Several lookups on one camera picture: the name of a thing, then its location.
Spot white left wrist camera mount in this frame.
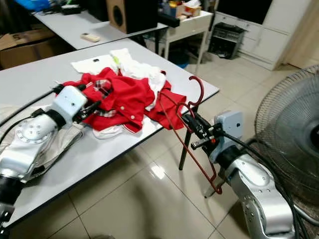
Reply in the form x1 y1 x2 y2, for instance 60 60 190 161
52 85 89 125

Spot black wooden speaker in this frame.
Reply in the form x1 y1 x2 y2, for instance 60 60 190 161
106 0 159 34

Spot blue plastic object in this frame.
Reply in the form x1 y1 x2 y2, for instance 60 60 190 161
14 0 50 10

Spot black television screen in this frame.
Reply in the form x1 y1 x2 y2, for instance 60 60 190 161
217 0 275 25

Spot white remote control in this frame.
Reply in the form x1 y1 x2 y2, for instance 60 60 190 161
81 33 101 43

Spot folded white garment black label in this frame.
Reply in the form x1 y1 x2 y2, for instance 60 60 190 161
70 56 120 75

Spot grey standing fan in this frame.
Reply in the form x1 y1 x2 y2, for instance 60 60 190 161
254 65 319 220

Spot beige trousers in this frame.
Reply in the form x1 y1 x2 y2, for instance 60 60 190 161
0 105 85 170

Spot brown cardboard box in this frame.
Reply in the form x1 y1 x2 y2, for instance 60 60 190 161
0 31 55 70

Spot long white side table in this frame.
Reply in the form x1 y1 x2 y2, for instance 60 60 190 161
32 10 167 50

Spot red polo shirt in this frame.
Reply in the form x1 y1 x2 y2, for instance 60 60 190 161
62 67 187 134

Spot white garment green print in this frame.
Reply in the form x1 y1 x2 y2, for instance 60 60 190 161
110 47 167 98

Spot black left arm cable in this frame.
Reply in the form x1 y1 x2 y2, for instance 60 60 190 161
0 85 65 135

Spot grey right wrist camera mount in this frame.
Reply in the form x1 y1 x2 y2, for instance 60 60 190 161
209 111 244 162

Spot small white desk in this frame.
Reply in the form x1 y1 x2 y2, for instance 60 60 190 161
157 10 214 75

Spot white table black legs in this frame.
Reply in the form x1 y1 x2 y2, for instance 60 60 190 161
0 37 220 227

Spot low white cabinet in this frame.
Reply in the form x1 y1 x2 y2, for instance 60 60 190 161
212 0 305 70

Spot red clothes hanger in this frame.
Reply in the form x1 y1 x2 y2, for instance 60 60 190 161
157 76 223 196

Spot black plastic crate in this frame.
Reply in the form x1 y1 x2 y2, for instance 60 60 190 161
208 22 247 60

